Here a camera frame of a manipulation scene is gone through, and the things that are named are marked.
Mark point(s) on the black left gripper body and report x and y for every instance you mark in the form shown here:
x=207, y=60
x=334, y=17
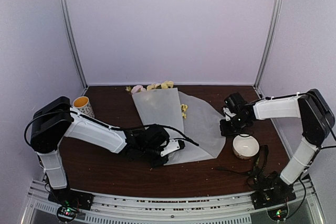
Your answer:
x=155, y=163

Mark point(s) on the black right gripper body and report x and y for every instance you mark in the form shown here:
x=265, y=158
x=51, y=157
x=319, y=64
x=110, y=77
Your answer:
x=236, y=126

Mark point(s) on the white wrapping paper sheet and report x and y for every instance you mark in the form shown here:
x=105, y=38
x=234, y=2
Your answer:
x=163, y=106

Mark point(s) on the small yellow flower bunch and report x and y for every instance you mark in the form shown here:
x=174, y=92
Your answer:
x=184, y=108

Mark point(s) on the pink flower stem two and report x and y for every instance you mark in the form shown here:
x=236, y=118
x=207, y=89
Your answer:
x=135, y=89

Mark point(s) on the large yellow flower bunch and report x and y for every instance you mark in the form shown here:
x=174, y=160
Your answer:
x=163, y=85

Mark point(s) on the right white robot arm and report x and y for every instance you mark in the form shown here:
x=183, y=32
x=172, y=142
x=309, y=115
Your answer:
x=310, y=108

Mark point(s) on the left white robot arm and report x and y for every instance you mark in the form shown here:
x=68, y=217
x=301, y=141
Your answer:
x=59, y=119

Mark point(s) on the plain white round bowl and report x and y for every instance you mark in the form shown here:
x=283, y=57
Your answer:
x=245, y=146

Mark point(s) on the patterned white mug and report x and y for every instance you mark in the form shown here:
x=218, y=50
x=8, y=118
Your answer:
x=84, y=106

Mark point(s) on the aluminium front rail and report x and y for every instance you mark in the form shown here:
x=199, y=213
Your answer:
x=234, y=208

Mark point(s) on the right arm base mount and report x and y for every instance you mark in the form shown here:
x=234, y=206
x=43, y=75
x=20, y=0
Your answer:
x=271, y=192

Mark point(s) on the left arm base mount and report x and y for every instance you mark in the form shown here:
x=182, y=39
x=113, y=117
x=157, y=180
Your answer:
x=71, y=202

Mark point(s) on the right aluminium corner post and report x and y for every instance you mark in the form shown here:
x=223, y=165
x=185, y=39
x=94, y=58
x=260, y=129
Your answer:
x=269, y=41

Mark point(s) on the aluminium corner post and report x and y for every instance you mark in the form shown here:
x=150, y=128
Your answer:
x=72, y=43
x=269, y=41

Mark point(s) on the left aluminium corner post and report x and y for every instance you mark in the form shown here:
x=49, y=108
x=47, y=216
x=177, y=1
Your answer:
x=72, y=43

